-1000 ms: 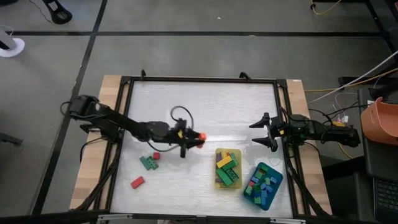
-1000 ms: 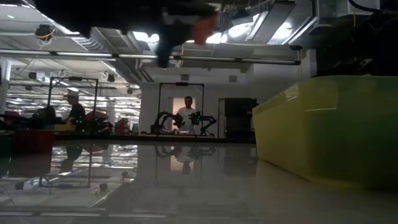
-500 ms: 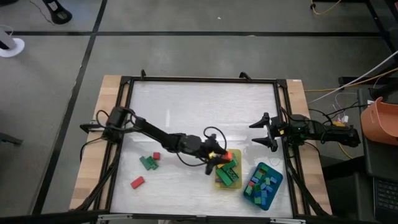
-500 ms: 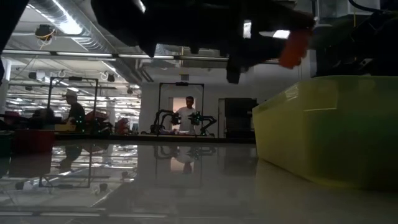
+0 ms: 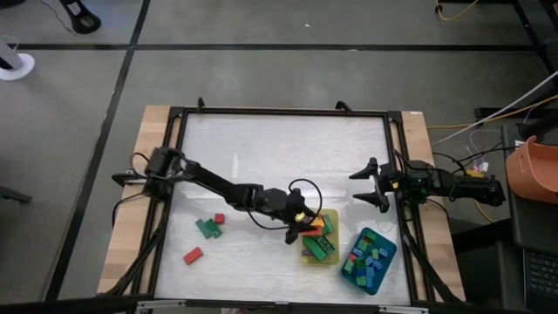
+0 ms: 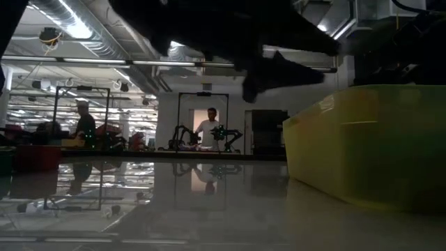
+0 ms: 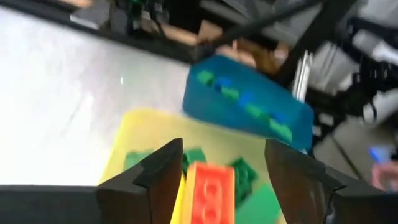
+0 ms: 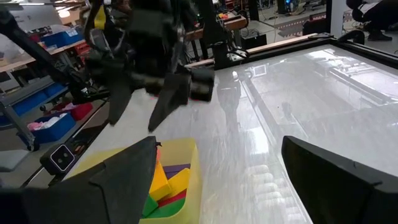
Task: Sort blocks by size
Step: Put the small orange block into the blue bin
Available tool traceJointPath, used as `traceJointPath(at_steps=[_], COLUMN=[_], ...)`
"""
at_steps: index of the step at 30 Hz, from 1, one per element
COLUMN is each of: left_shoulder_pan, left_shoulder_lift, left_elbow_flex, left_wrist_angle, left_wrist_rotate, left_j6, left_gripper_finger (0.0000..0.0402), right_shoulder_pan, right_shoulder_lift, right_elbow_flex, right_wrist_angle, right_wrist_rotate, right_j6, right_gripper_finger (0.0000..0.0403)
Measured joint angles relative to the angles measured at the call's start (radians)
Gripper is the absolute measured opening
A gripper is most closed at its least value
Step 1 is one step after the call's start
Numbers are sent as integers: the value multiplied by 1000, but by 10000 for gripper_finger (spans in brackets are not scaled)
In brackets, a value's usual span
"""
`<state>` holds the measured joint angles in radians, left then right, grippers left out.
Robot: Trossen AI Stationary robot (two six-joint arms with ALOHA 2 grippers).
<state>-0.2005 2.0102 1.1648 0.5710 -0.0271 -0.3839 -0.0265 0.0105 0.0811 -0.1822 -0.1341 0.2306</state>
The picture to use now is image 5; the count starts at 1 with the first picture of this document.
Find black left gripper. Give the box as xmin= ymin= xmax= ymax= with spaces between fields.
xmin=260 ymin=186 xmax=320 ymax=246

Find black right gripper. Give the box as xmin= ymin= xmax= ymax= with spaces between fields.
xmin=348 ymin=157 xmax=403 ymax=215

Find dark green block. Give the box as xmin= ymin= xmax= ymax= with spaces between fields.
xmin=194 ymin=218 xmax=213 ymax=240

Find yellow plastic bin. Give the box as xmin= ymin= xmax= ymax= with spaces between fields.
xmin=300 ymin=208 xmax=342 ymax=267

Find teal plastic bin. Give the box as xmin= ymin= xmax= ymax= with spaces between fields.
xmin=340 ymin=226 xmax=398 ymax=297

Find white table cover sheet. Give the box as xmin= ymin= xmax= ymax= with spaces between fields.
xmin=154 ymin=113 xmax=411 ymax=306

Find silver bar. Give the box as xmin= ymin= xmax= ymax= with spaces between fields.
xmin=136 ymin=298 xmax=187 ymax=311

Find orange plastic bin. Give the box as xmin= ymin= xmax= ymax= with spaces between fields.
xmin=505 ymin=135 xmax=558 ymax=205

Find black side cart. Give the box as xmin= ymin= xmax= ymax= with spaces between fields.
xmin=451 ymin=117 xmax=558 ymax=314

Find black keyboard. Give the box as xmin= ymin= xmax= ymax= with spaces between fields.
xmin=522 ymin=248 xmax=558 ymax=313

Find black stand base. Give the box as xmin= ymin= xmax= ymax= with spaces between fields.
xmin=58 ymin=0 xmax=103 ymax=36

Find white round stand base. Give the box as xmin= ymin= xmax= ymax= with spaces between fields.
xmin=0 ymin=35 xmax=37 ymax=82

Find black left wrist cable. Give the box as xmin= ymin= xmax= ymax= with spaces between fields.
xmin=246 ymin=177 xmax=324 ymax=231

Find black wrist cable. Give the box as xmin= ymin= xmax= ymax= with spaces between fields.
xmin=425 ymin=196 xmax=451 ymax=222
xmin=246 ymin=177 xmax=324 ymax=231

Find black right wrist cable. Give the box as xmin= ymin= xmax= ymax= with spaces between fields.
xmin=425 ymin=196 xmax=451 ymax=222

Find long yellow cable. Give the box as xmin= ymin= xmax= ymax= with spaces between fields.
xmin=425 ymin=94 xmax=558 ymax=131

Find black table frame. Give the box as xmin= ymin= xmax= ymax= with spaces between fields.
xmin=102 ymin=96 xmax=466 ymax=309

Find yellow white cable connectors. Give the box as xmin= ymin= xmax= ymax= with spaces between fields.
xmin=465 ymin=160 xmax=490 ymax=179

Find short yellow cable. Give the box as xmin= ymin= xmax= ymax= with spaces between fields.
xmin=473 ymin=200 xmax=496 ymax=224

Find white cable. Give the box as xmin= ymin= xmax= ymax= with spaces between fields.
xmin=432 ymin=69 xmax=558 ymax=147

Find orange cable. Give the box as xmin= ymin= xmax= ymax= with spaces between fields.
xmin=434 ymin=0 xmax=480 ymax=22

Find black frame leg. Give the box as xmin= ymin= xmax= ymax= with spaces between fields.
xmin=509 ymin=0 xmax=558 ymax=78

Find black floor bracket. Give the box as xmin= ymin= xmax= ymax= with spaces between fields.
xmin=0 ymin=185 xmax=33 ymax=205

